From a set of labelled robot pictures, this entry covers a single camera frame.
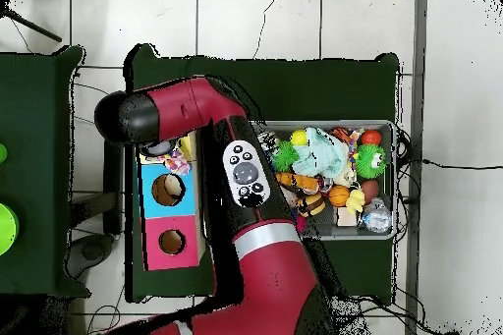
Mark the colourful polka dot cloth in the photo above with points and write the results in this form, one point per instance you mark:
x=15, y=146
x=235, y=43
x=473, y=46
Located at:
x=178, y=164

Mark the bright green cup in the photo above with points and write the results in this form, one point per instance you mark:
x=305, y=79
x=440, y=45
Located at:
x=6, y=229

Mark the mint green cloth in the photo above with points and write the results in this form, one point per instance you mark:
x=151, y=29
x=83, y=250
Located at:
x=322, y=154

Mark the green spiky ball with eyes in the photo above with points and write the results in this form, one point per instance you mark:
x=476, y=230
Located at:
x=371, y=160

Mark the dark green table cloth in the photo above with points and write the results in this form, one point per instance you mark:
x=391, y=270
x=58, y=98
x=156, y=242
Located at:
x=330, y=87

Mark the yellow ball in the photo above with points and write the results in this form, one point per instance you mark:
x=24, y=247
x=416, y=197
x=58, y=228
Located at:
x=299, y=138

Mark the black tripod leg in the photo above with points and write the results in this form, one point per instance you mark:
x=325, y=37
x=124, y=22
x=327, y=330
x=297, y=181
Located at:
x=31, y=24

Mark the small bright green object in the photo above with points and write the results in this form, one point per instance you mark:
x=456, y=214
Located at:
x=2, y=154

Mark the clear mesh bin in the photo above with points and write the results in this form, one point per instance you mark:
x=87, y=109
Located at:
x=346, y=123

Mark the black upright panel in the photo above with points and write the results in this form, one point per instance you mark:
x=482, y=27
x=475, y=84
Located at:
x=113, y=193

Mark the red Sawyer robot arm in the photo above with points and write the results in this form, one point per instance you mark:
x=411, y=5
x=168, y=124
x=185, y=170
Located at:
x=204, y=107

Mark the orange bumpy toy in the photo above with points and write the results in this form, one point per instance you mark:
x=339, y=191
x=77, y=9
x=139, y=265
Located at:
x=300, y=183

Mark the wooden box with three holes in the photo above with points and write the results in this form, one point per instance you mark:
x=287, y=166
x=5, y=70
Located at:
x=189, y=248

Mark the green cloth side table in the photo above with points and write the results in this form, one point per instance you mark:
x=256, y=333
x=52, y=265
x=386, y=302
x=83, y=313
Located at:
x=39, y=154

